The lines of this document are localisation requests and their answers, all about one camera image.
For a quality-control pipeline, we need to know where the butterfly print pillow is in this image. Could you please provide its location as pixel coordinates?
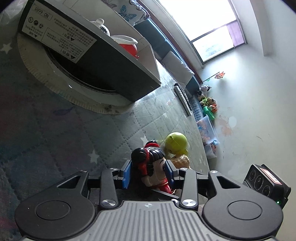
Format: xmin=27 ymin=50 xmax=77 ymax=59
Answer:
xmin=102 ymin=0 xmax=150 ymax=26

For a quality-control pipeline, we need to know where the clear plastic toy bin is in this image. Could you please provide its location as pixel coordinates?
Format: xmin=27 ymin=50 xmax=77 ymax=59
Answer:
xmin=197 ymin=115 xmax=219 ymax=145

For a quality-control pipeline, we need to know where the white plastic toy figure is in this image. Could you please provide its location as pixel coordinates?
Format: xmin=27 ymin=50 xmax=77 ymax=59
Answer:
xmin=90 ymin=18 xmax=139 ymax=46

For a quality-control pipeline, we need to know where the beige peanut toy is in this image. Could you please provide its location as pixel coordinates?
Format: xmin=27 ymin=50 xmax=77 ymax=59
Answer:
xmin=171 ymin=155 xmax=190 ymax=169

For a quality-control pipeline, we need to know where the red round toy figure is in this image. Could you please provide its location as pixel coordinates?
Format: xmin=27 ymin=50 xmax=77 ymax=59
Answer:
xmin=119 ymin=44 xmax=139 ymax=59

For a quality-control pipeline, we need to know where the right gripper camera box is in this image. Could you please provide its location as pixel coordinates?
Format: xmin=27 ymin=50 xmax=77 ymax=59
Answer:
xmin=243 ymin=164 xmax=292 ymax=209

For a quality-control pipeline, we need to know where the round white scratching pad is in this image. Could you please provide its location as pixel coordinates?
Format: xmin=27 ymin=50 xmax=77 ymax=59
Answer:
xmin=17 ymin=33 xmax=134 ymax=114

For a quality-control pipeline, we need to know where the window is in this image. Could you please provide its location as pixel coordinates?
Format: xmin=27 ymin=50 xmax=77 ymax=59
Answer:
xmin=138 ymin=0 xmax=246 ymax=64

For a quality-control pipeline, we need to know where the small clear plastic box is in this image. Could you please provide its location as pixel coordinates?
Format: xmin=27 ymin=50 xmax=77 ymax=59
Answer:
xmin=204 ymin=140 xmax=219 ymax=159

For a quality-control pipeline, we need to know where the blue sofa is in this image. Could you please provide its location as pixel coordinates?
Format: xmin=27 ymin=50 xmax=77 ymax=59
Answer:
xmin=134 ymin=19 xmax=204 ymax=121

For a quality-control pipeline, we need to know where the grey cushion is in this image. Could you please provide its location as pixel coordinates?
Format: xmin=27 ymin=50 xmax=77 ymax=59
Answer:
xmin=161 ymin=51 xmax=194 ymax=86

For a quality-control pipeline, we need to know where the green toy bowl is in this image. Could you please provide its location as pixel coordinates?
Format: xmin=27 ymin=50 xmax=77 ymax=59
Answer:
xmin=203 ymin=106 xmax=215 ymax=121

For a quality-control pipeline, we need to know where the white remote control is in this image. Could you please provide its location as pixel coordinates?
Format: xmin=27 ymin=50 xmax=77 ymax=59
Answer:
xmin=174 ymin=86 xmax=192 ymax=116

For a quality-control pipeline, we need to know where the black remote control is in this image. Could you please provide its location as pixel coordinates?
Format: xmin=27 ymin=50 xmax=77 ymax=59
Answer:
xmin=174 ymin=83 xmax=192 ymax=111

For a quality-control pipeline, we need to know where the pinwheel on wall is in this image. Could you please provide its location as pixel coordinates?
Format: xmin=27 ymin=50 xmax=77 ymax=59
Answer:
xmin=203 ymin=71 xmax=225 ymax=82

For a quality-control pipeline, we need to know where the pile of plush toys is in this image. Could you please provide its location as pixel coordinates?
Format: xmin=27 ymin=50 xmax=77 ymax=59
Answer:
xmin=197 ymin=85 xmax=217 ymax=113

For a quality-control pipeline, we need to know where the cardboard shoe box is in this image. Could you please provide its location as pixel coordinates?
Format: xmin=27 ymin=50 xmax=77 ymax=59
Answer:
xmin=18 ymin=1 xmax=161 ymax=103

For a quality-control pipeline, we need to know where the green round toy figure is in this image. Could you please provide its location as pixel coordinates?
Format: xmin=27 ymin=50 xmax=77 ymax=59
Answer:
xmin=165 ymin=132 xmax=188 ymax=155

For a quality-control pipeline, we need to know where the black haired red doll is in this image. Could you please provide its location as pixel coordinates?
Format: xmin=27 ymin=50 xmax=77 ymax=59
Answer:
xmin=131 ymin=140 xmax=172 ymax=194

